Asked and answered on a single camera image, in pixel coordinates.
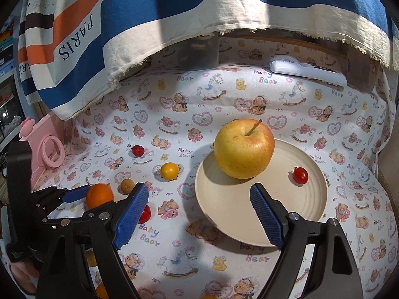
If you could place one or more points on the baby bear printed sheet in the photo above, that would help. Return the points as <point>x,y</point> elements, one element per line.
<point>176,115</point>

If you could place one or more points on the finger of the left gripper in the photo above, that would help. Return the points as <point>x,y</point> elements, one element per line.
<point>75,194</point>

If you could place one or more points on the striped Paris cloth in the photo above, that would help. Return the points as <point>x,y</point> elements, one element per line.
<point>72,52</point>

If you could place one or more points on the pink toy camera box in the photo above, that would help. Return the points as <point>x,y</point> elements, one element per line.
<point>46,140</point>

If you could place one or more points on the dark red cherry tomato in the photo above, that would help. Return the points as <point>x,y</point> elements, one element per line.
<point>138,151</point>

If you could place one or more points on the cream round plate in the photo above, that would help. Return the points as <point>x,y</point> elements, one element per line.
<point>225,201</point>

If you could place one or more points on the brown longan fruit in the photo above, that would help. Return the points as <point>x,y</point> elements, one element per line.
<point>127,186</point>

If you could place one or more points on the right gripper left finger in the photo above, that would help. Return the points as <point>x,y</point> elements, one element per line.
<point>109,227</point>

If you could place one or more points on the white plastic device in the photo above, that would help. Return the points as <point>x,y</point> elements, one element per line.
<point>292,66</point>

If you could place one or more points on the yellow cherry tomato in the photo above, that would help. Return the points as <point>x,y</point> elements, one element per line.
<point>169,171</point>

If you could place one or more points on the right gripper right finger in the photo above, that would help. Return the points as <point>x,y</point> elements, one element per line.
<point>333,272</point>

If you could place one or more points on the dark translucent container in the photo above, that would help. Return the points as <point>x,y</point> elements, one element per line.
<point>199,53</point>

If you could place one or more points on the large yellow apple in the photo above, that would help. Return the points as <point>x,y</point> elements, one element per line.
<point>244,148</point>

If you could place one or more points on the left human hand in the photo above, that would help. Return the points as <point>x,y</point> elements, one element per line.
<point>25,275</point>

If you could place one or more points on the cardboard box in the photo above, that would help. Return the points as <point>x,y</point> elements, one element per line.
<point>361,70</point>

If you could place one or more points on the orange tangerine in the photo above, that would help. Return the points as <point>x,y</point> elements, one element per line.
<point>101,291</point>
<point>98,195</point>

